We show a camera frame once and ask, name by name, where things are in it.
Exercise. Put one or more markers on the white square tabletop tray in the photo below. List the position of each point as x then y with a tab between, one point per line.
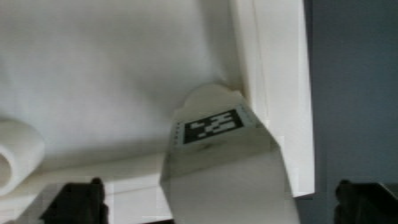
103	58

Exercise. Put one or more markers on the white leg with tag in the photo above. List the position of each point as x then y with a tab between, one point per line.
224	179

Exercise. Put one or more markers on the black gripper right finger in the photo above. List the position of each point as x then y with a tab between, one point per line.
366	203

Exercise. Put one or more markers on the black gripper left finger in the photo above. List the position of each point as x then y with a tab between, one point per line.
78	206

